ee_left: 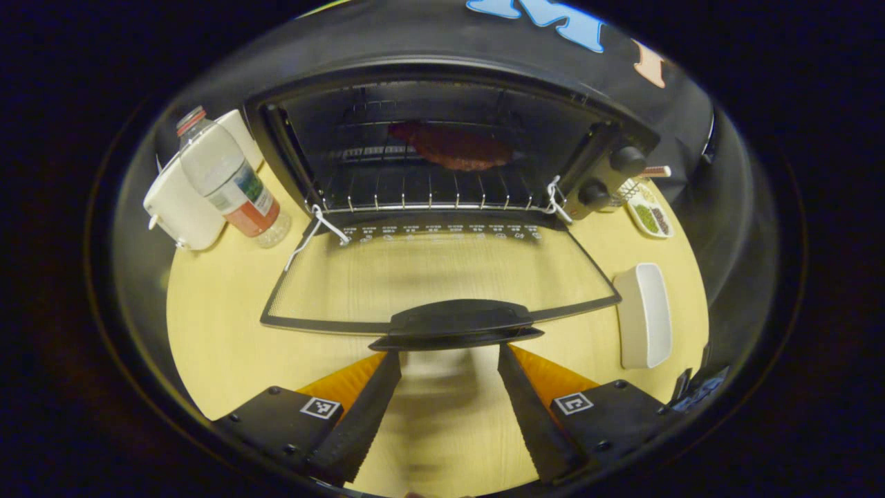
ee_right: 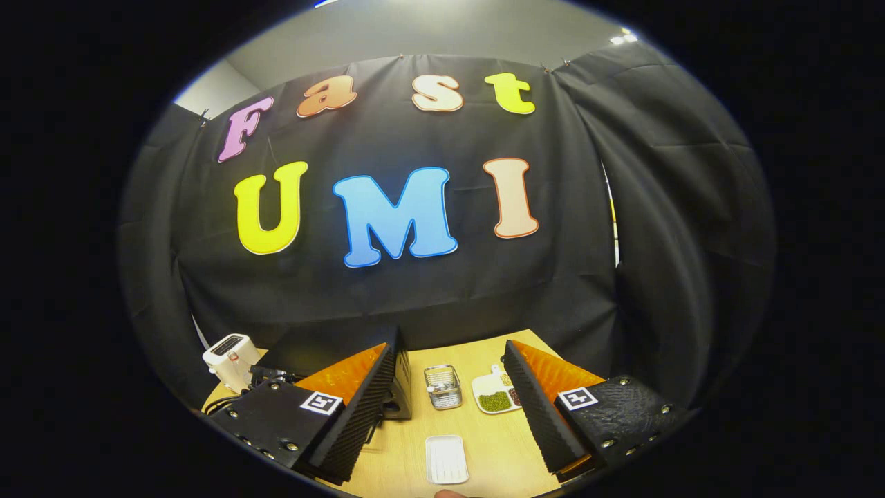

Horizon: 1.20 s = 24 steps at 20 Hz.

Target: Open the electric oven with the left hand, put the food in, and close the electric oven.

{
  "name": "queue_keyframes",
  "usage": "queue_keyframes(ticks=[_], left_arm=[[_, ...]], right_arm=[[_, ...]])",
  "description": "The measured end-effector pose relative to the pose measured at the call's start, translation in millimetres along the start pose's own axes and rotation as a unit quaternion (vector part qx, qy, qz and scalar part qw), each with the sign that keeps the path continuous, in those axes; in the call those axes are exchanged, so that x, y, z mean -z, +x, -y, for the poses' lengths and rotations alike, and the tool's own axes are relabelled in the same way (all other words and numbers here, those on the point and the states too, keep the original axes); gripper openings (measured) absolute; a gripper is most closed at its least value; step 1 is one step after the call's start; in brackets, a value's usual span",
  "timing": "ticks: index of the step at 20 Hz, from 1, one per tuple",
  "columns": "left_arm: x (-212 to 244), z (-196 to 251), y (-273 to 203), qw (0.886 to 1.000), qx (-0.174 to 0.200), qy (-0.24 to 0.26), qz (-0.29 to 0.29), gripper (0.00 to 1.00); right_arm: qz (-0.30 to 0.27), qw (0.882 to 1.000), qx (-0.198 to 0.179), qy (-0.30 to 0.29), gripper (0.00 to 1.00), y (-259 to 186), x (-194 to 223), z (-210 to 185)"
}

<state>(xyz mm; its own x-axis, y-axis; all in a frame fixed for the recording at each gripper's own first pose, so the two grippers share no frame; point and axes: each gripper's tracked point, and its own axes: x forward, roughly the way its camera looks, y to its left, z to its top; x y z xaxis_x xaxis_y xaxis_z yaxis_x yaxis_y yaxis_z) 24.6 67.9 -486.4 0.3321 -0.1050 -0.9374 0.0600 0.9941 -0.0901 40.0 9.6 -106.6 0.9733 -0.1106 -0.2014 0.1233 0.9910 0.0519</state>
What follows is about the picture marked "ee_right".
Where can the white divided plate with beans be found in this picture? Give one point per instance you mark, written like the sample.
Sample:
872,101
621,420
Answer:
492,400

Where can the white toaster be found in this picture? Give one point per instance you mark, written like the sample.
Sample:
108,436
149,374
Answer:
231,360

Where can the black backdrop cloth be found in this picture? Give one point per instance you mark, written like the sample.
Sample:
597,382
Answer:
553,290

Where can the ceiling light panel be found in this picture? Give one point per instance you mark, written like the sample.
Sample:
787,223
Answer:
622,37

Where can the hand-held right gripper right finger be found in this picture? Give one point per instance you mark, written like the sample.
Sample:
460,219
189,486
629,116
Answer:
539,415

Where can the metal box grater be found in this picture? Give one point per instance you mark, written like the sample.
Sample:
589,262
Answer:
442,389

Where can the black electric oven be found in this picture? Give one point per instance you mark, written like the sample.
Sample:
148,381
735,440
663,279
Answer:
332,342

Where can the small white rectangular tray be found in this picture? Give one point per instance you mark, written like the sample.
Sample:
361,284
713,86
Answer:
446,460

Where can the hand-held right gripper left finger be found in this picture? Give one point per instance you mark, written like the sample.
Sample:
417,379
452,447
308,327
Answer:
359,422

